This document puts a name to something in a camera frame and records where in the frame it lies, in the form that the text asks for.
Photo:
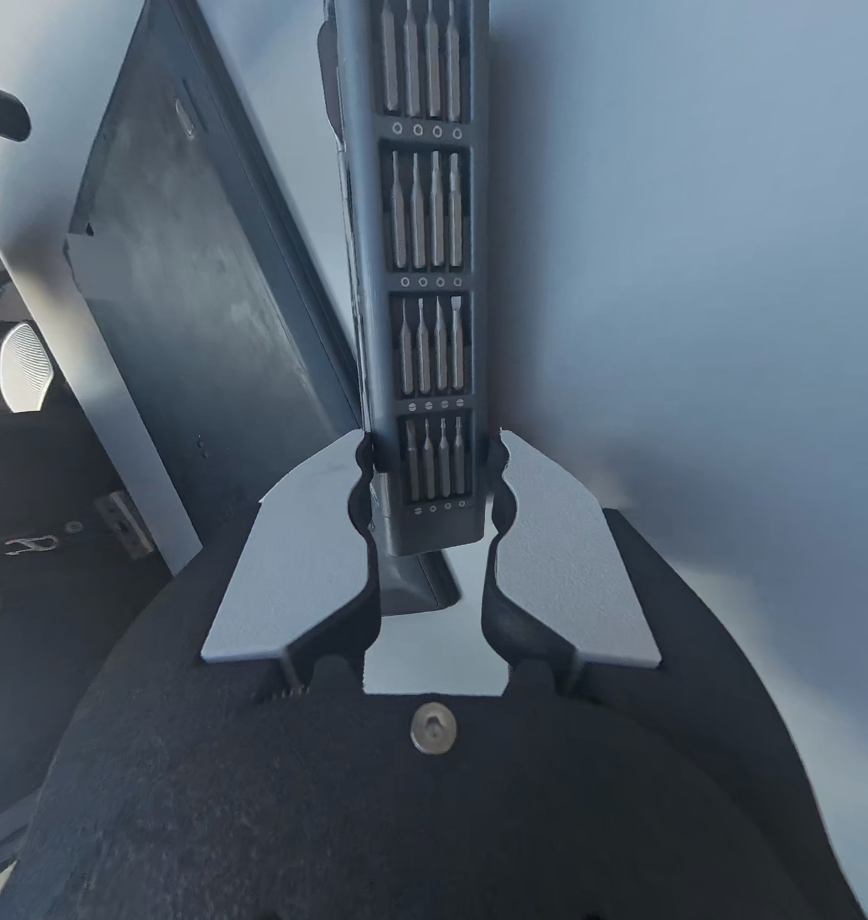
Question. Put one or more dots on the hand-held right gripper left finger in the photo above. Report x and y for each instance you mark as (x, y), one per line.
(290, 575)

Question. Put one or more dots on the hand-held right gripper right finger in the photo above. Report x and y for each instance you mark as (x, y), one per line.
(570, 575)

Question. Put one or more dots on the black laptop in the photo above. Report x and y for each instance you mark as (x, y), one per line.
(189, 287)

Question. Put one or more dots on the grey screwdriver bit tray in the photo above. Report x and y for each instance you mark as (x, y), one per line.
(362, 287)

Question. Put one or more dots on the white ribbed object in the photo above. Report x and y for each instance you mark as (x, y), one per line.
(24, 366)

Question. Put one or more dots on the set of steel screwdriver bits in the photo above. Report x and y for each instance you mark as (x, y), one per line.
(426, 215)

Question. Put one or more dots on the small metal bracket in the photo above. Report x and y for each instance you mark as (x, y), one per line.
(124, 521)

